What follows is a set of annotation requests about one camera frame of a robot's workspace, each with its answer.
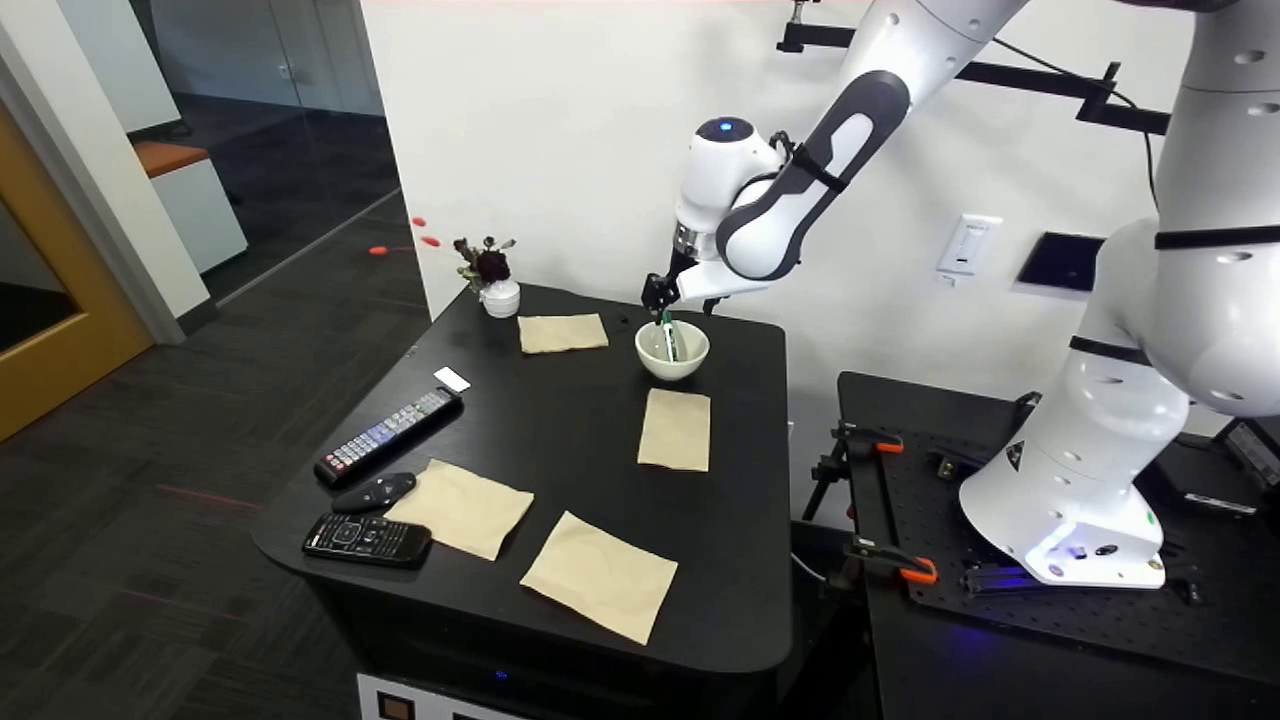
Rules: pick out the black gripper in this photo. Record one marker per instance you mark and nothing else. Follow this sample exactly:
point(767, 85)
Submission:
point(662, 291)

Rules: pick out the long black remote control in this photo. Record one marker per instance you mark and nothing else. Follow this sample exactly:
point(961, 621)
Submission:
point(387, 435)

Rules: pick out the black keypad remote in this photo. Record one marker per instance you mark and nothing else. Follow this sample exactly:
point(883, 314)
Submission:
point(366, 543)

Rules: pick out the white round vase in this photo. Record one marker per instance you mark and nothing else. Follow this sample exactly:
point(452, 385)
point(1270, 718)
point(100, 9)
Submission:
point(502, 296)

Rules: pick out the small white label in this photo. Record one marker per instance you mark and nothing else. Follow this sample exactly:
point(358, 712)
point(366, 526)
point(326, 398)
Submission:
point(452, 380)

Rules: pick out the small black remote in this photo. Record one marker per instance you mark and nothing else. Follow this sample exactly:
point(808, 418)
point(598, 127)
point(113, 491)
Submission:
point(372, 494)

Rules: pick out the black wall screen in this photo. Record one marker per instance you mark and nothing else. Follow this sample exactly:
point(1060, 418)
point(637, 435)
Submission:
point(1060, 262)

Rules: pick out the black mounting bar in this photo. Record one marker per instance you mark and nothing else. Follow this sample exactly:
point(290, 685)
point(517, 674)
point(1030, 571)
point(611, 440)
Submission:
point(1053, 83)

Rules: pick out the white wall outlet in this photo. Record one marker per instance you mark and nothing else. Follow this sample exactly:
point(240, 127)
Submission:
point(970, 249)

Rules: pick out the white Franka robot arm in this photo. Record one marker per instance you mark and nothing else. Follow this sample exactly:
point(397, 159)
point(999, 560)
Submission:
point(1146, 467)

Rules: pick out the white vase with flowers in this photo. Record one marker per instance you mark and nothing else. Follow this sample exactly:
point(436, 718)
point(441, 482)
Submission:
point(482, 258)

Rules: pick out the white bowl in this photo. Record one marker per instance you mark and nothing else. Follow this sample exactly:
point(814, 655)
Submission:
point(688, 358)

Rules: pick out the white step box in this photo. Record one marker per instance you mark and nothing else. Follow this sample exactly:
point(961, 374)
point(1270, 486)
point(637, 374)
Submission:
point(194, 202)

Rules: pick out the green marker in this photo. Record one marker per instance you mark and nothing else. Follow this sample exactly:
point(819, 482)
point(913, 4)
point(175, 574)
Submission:
point(664, 346)

